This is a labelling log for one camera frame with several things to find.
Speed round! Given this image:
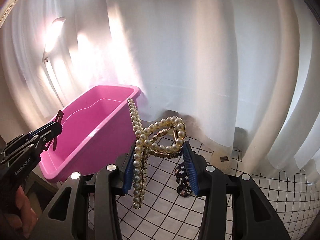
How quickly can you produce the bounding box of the pearl hair claw clip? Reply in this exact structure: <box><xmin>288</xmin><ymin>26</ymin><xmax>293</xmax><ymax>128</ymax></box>
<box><xmin>127</xmin><ymin>99</ymin><xmax>186</xmax><ymax>209</ymax></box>

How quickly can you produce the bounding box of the person's left hand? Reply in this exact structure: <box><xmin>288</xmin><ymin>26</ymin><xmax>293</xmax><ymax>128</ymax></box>
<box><xmin>1</xmin><ymin>186</ymin><xmax>38</xmax><ymax>239</ymax></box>

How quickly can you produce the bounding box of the pink plastic bin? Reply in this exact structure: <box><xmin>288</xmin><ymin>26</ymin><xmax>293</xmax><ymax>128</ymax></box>
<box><xmin>39</xmin><ymin>85</ymin><xmax>140</xmax><ymax>183</ymax></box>

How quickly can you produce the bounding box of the white curtain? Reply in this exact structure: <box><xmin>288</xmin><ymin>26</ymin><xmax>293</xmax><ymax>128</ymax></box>
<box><xmin>1</xmin><ymin>0</ymin><xmax>319</xmax><ymax>182</ymax></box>

